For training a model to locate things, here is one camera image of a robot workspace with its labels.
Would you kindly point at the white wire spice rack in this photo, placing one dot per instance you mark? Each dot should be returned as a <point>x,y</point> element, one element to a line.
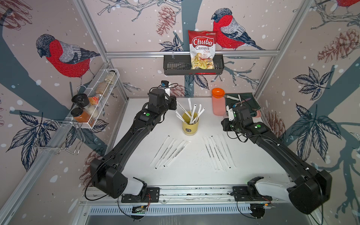
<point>98,95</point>

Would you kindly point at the orange bowl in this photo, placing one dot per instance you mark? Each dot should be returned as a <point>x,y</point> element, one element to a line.
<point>218,93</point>

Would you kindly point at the white handle knife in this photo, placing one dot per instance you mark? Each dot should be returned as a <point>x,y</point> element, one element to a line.
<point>233,98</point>

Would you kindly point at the pink tray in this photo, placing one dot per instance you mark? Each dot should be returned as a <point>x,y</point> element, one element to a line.
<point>219,107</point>

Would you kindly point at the green mat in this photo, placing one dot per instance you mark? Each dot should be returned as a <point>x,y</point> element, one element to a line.
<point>251,104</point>

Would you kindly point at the orange spice jar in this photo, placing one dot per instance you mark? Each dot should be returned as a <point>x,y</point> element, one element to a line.
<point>82,116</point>

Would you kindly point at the wooden spoon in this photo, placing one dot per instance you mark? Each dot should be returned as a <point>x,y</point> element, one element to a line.
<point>243,101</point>

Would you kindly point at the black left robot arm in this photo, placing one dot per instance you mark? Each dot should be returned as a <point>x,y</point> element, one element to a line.
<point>106,173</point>

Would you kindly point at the bundle wrapped straws in cup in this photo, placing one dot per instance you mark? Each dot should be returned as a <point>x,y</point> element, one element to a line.
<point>193,113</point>

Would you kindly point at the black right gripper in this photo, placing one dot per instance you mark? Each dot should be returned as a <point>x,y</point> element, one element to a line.
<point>224,125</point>

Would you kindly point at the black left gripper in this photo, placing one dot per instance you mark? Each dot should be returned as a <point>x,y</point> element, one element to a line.
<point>172,101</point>

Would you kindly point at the Chuba cassava chips bag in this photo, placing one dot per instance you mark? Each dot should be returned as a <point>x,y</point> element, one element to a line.
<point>202,47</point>

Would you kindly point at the black wall basket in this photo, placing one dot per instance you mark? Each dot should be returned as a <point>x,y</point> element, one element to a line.
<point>181,65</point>

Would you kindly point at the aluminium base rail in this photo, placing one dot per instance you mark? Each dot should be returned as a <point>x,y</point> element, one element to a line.
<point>184,200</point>

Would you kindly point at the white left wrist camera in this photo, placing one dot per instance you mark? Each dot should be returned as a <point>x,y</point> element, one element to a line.
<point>166,86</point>

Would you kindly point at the eleventh straw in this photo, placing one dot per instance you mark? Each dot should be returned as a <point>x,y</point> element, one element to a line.
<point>228,149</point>

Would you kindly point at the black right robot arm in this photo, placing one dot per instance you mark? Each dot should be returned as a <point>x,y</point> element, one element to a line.
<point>308,187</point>

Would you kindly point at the black lid spice jar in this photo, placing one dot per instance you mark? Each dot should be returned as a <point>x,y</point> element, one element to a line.
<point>81,100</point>

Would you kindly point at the yellow straw cup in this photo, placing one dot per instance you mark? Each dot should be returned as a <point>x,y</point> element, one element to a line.
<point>189,129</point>

